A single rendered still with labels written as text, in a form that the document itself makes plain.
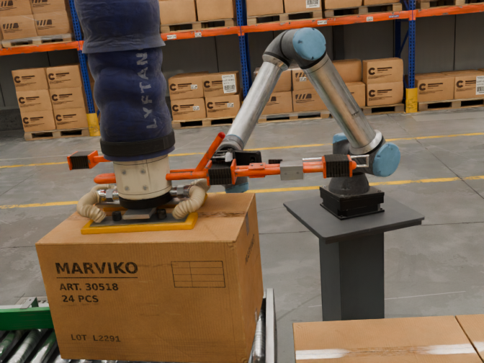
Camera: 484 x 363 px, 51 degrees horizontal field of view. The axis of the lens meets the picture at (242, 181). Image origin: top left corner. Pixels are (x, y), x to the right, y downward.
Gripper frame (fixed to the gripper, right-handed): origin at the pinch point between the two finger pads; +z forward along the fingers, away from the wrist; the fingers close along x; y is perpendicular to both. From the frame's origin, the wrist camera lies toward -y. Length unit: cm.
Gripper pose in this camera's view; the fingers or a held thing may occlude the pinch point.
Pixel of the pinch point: (230, 171)
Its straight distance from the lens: 157.3
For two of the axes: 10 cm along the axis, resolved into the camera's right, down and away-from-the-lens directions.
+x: -0.9, -9.5, -3.0
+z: -0.5, 3.0, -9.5
